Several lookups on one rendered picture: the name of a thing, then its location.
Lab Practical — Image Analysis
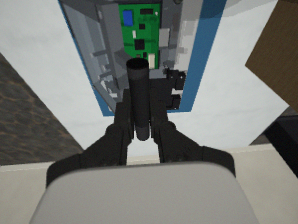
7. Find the green circuit board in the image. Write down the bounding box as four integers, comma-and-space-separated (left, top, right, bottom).
118, 4, 160, 69

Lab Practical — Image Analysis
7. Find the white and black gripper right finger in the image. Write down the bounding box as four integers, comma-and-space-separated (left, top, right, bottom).
149, 87, 236, 178

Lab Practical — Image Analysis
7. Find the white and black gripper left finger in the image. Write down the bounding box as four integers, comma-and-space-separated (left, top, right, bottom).
46, 89, 134, 188

